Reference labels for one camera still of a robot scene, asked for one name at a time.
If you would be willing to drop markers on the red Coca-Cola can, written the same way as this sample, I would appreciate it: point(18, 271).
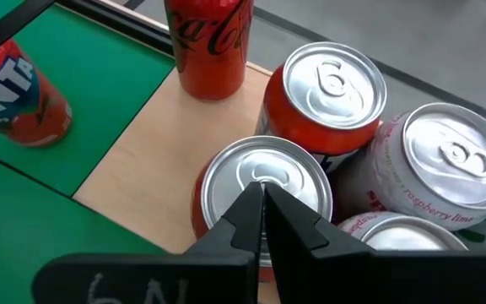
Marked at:
point(209, 63)

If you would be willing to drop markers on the wooden shelf black frame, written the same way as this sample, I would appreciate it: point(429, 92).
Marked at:
point(163, 169)

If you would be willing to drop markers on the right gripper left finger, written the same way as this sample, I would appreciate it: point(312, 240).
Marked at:
point(243, 228)

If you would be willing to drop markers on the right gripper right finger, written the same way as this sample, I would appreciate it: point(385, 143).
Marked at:
point(293, 245)

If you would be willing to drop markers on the pink and white can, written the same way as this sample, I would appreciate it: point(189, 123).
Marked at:
point(449, 156)
point(399, 236)

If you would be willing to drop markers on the red Fanta strawberry can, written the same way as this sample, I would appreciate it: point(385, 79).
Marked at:
point(23, 105)
point(331, 84)
point(243, 169)

